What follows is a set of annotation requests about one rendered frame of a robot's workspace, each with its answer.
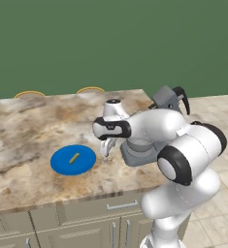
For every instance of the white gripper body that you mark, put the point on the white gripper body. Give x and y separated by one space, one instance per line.
107 145

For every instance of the beige drawer front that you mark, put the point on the beige drawer front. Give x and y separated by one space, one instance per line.
12 223
86 211

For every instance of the blue round plate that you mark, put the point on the blue round plate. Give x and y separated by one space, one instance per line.
62 161

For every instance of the yellow butter stick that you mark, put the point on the yellow butter stick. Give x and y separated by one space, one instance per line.
74 158

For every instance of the beige cupboard door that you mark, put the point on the beige cupboard door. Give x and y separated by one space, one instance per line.
141 232
8 243
80 235

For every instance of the grey stand mixer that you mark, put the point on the grey stand mixer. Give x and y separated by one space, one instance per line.
136 155

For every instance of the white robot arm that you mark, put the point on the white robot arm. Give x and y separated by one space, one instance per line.
186 151

